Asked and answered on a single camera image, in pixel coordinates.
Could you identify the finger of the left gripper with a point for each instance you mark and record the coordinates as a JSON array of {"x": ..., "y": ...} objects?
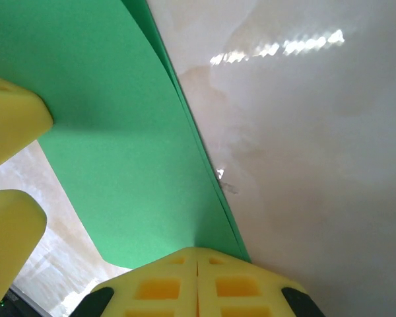
[
  {"x": 13, "y": 231},
  {"x": 13, "y": 122}
]

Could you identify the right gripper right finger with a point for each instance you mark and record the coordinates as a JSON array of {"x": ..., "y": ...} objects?
[{"x": 244, "y": 290}]

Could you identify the green paper sheet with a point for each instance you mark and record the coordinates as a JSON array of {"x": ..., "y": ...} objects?
[{"x": 118, "y": 132}]

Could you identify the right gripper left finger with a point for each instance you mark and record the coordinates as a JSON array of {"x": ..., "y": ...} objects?
[{"x": 158, "y": 287}]

